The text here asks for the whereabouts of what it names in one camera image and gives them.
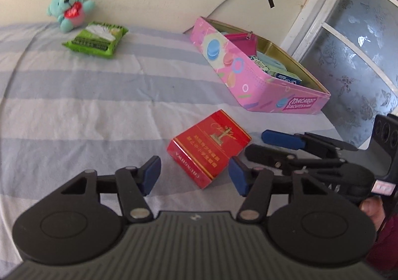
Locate pink glossy pouch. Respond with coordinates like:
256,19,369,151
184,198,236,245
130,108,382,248
224,31,258,58

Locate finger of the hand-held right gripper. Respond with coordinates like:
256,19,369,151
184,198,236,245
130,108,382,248
245,144,349,172
262,130,358,159

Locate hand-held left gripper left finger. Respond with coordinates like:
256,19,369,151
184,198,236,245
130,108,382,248
57,156,162,223

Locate pink biscuit tin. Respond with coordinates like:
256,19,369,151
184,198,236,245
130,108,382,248
190,17,331,115

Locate person's right hand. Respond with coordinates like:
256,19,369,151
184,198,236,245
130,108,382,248
357,197,386,231

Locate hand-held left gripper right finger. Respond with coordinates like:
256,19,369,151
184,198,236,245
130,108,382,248
228,156,336,223

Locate teal teddy bear plush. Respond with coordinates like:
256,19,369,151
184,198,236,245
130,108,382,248
47,0,95,33

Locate large green medicine box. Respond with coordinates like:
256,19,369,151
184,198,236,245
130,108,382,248
249,55,269,75

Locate green wet wipes packet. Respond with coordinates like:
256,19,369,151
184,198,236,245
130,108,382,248
61,21,129,59

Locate teal zipper pouch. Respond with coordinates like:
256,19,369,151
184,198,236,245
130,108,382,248
256,52,288,77

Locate white blue box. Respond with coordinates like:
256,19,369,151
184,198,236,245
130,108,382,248
275,72,302,86

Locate white window frame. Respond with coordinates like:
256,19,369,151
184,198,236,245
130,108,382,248
280,0,398,94

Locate striped bed sheet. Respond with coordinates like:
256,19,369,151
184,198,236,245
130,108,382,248
0,22,343,280

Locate person's right forearm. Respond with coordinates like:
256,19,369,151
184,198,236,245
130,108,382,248
365,202,398,280

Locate red cigarette box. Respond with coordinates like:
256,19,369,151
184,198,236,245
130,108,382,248
166,110,252,190

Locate frosted patterned window glass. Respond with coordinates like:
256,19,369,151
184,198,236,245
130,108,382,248
300,0,398,150

